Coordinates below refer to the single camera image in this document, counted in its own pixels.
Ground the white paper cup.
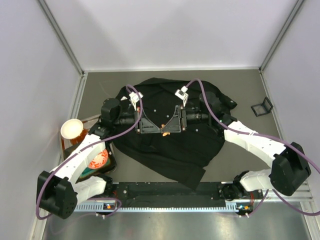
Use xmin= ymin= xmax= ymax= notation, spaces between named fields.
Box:
xmin=60 ymin=118 xmax=84 ymax=140

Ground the small black open box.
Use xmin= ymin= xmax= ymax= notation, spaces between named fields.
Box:
xmin=251 ymin=96 xmax=274 ymax=117

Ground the white slotted cable duct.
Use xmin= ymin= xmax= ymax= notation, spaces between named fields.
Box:
xmin=74 ymin=201 xmax=252 ymax=213

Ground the orange plastic cup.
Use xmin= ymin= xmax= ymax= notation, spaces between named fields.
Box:
xmin=69 ymin=128 xmax=88 ymax=145

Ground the aluminium frame rail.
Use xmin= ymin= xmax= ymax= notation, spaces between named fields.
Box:
xmin=39 ymin=181 xmax=314 ymax=202

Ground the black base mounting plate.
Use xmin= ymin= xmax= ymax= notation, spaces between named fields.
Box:
xmin=101 ymin=183 xmax=263 ymax=207

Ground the black button shirt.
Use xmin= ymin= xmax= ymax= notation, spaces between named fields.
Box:
xmin=113 ymin=77 xmax=225 ymax=190

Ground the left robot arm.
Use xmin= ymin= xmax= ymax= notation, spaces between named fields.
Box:
xmin=35 ymin=94 xmax=143 ymax=220

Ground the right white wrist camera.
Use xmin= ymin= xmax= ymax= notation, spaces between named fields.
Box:
xmin=175 ymin=86 xmax=189 ymax=107

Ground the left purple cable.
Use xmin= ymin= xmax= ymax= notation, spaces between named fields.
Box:
xmin=35 ymin=83 xmax=144 ymax=236

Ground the black box green lining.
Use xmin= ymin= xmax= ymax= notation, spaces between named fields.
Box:
xmin=76 ymin=144 xmax=117 ymax=183

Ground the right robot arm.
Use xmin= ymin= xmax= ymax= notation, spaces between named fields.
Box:
xmin=161 ymin=88 xmax=311 ymax=196

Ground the orange maple leaf brooch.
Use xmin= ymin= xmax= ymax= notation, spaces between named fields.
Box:
xmin=160 ymin=124 xmax=171 ymax=137

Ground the orange white patterned ball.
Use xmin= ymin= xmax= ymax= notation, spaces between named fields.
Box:
xmin=87 ymin=149 xmax=109 ymax=170

